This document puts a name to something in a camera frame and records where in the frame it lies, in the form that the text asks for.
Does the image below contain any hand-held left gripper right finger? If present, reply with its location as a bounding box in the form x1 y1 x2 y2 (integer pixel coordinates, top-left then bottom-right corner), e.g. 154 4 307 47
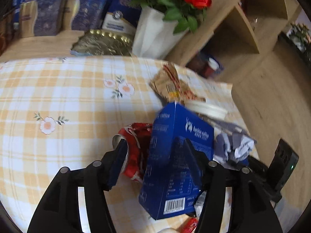
182 138 283 233

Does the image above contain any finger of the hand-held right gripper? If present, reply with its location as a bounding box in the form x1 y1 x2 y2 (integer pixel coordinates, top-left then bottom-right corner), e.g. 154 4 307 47
246 156 269 177

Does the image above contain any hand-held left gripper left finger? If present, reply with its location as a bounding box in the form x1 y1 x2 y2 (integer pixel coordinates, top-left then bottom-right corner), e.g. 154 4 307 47
27 139 129 233

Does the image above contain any grey white paper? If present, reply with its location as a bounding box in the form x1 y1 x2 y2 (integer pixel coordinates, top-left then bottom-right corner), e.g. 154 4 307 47
202 116 257 163

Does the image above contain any blue carton box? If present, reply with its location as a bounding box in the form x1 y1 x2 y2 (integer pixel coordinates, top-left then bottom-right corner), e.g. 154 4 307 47
138 102 215 221

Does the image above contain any crushed red can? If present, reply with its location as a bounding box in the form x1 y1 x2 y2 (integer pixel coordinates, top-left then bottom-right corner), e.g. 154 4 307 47
112 123 153 182

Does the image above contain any small red packet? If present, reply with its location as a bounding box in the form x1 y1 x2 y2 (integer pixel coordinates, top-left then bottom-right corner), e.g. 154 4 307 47
178 217 198 233

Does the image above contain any crumpled brown paper bag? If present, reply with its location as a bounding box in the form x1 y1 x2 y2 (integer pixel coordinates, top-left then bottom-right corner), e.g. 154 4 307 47
149 63 206 103

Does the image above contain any red paper cup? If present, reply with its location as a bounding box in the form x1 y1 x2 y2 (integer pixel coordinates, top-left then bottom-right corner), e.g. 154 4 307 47
203 58 220 78

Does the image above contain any dark counter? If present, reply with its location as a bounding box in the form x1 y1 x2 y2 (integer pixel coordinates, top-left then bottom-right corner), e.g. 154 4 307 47
278 31 311 62

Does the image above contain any pink white flower arrangement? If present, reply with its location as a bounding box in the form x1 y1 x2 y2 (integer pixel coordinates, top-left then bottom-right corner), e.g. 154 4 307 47
290 23 311 51

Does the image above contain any wooden shelf unit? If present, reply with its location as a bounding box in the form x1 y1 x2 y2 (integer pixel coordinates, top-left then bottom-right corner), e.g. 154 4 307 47
165 0 302 83

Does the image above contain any gold tray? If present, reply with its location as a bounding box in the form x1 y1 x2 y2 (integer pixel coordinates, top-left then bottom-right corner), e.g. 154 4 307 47
70 29 135 57

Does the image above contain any blue white carton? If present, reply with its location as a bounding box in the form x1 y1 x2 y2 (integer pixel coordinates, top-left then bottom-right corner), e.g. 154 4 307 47
102 0 144 36

